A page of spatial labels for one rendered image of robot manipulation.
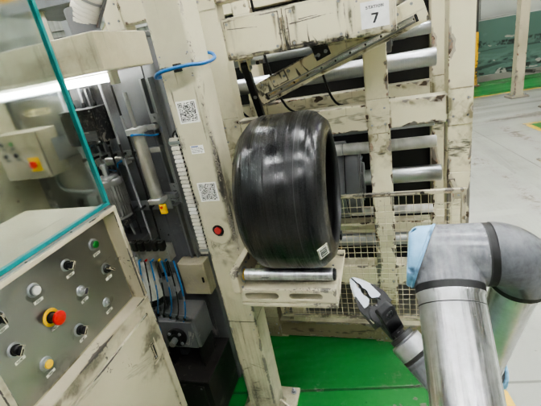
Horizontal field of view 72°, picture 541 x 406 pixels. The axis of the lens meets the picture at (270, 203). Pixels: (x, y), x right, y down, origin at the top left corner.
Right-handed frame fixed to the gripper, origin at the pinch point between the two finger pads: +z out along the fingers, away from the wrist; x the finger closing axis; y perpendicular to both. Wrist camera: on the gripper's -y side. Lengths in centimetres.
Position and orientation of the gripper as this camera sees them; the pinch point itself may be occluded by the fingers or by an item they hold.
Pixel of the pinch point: (353, 280)
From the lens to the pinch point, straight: 113.3
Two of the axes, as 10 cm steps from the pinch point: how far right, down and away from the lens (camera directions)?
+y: 1.2, 4.2, 9.0
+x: 7.9, -5.9, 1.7
